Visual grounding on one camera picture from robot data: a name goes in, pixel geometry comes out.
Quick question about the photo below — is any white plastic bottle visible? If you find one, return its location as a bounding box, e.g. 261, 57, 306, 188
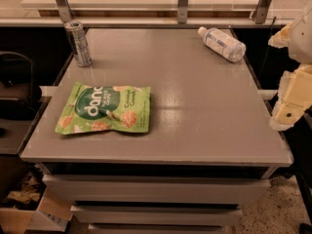
198, 26, 247, 62

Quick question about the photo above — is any right metal shelf bracket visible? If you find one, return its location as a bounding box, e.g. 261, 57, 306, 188
252, 0, 272, 24

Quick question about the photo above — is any green rice chip bag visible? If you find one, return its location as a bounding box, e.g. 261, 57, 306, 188
56, 82, 151, 135

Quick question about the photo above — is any cardboard box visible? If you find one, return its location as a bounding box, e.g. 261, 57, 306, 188
0, 188, 72, 234

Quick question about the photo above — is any middle metal shelf bracket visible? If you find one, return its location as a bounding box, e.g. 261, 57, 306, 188
176, 0, 188, 23

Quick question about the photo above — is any black chair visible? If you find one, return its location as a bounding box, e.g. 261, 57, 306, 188
0, 51, 42, 120

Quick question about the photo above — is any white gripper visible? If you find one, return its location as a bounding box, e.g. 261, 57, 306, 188
268, 4, 312, 131

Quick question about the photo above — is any grey drawer cabinet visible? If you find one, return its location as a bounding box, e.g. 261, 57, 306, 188
21, 29, 293, 234

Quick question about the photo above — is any metal shelf bracket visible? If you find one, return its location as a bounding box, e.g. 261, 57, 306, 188
252, 0, 272, 24
56, 0, 72, 22
176, 0, 188, 23

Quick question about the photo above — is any silver drink can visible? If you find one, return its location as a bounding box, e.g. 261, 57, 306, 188
64, 20, 92, 67

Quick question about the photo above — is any left metal shelf bracket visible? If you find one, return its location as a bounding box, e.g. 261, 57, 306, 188
56, 0, 72, 22

